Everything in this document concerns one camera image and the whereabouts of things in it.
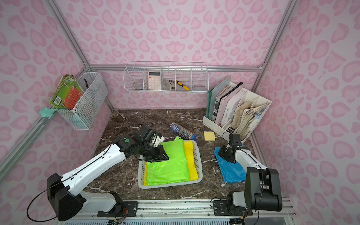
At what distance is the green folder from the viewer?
895 millimetres

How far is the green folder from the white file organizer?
1.9 inches

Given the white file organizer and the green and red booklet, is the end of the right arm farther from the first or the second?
the green and red booklet

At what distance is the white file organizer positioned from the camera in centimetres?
85

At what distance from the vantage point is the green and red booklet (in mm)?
676
